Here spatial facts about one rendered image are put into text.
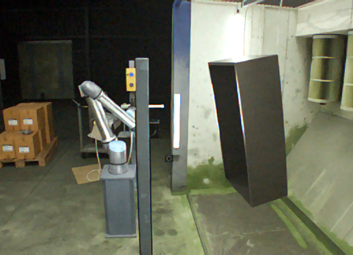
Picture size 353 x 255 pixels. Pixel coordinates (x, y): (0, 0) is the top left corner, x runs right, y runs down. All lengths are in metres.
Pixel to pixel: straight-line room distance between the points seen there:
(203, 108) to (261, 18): 1.22
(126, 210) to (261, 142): 1.34
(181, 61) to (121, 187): 1.49
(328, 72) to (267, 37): 0.78
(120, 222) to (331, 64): 2.66
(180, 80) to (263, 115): 1.22
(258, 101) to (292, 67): 1.46
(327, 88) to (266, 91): 1.21
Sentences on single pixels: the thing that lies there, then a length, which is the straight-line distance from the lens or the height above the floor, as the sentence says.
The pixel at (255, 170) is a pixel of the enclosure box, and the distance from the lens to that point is 2.18.
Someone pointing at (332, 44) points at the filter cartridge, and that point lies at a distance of 3.13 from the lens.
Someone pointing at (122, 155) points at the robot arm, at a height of 0.81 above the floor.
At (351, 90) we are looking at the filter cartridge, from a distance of 2.70.
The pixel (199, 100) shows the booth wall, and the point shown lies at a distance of 3.03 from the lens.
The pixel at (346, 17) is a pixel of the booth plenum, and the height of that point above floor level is 2.08.
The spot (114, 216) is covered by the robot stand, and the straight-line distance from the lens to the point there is 2.58.
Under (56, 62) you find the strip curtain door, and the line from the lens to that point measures 12.46.
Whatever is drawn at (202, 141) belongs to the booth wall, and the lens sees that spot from 3.15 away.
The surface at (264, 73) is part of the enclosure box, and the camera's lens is 2.03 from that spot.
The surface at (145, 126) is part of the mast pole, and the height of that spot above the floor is 1.38.
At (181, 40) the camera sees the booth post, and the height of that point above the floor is 1.86.
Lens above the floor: 1.63
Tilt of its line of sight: 14 degrees down
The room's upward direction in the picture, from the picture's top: 1 degrees clockwise
